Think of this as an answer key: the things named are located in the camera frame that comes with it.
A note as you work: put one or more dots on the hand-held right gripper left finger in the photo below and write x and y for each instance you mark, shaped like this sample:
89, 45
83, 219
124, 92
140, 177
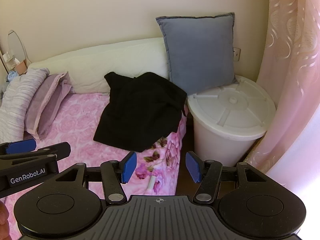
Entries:
128, 167

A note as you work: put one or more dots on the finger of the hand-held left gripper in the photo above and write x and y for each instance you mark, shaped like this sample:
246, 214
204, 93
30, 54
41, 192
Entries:
21, 146
60, 148

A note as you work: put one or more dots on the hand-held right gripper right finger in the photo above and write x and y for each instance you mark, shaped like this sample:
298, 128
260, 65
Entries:
193, 167

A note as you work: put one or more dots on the black garment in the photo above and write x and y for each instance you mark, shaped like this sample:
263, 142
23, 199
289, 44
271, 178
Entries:
142, 110

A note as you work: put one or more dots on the person's left hand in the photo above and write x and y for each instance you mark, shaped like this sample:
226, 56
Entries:
3, 215

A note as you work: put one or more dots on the small white tube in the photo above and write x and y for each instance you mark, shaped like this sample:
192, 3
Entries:
151, 183

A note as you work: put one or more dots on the pink floral blanket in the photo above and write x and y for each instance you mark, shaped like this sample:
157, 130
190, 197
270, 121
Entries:
80, 127

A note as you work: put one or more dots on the white plastic bucket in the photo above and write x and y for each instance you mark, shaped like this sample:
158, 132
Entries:
220, 145

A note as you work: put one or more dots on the purple pillow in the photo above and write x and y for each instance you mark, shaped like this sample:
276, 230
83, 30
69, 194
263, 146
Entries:
43, 102

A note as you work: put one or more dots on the lilac striped quilt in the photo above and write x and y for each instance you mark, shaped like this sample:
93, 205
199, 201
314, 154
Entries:
15, 97

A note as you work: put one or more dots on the blue cloth item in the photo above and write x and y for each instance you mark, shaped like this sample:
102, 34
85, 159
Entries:
12, 76

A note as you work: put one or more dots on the white bucket lid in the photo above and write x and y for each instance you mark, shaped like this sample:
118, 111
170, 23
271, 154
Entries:
232, 105

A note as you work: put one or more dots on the long cream bolster pillow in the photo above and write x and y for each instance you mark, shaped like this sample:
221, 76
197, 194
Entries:
105, 60

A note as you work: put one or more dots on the oval mirror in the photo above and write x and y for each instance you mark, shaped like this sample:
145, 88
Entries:
16, 45

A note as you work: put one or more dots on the grey-blue cushion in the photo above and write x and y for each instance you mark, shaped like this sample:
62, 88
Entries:
200, 52

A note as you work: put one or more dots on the pink patterned curtain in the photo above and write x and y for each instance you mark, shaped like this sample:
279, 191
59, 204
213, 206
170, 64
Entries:
287, 55

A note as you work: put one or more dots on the wall socket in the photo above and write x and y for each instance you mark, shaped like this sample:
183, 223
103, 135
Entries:
236, 54

